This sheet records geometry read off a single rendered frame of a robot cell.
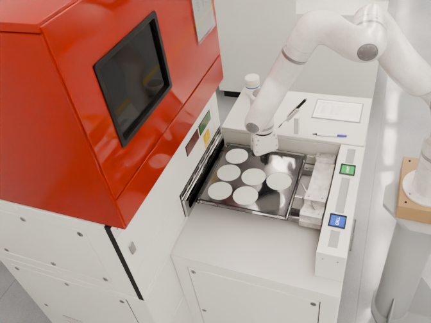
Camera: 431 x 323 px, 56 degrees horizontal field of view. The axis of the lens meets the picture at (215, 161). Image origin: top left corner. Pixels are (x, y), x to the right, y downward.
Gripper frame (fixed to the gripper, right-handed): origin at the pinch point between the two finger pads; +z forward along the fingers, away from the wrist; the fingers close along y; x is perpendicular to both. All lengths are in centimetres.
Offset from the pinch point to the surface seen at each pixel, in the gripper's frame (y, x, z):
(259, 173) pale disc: -2.5, 0.5, 7.3
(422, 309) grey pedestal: 60, -47, 90
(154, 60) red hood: -35, -7, -58
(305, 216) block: 2.4, -28.2, 7.3
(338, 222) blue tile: 8.1, -39.7, 0.8
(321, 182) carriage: 17.8, -14.0, 9.2
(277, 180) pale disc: 2.1, -6.6, 7.3
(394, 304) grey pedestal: 45, -42, 81
